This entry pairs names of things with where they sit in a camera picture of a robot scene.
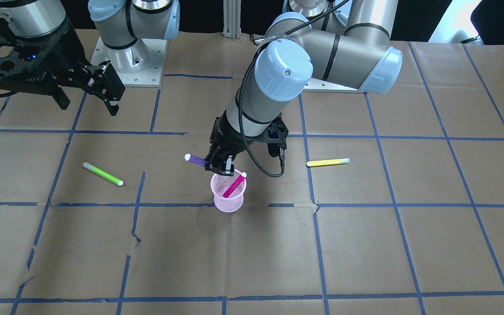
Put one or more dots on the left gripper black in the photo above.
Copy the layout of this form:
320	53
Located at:
229	139

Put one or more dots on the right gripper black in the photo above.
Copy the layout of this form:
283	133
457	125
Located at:
63	56

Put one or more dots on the pink pen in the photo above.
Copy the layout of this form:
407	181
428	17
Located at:
234	184

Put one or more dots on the purple pen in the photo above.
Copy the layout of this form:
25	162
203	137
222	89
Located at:
195	160

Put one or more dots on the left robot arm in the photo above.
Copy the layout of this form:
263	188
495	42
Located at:
347	43

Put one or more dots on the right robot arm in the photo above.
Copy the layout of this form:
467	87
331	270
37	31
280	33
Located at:
119	23

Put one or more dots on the pink mesh cup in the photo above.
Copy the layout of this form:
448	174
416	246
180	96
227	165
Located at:
219	185

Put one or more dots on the green pen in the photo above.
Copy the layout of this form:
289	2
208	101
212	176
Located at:
103	174

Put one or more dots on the yellow pen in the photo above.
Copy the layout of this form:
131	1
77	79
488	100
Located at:
326	162

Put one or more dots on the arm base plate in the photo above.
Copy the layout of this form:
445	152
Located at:
316	85
141	65

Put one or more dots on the aluminium frame post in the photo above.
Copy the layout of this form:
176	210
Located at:
232	19

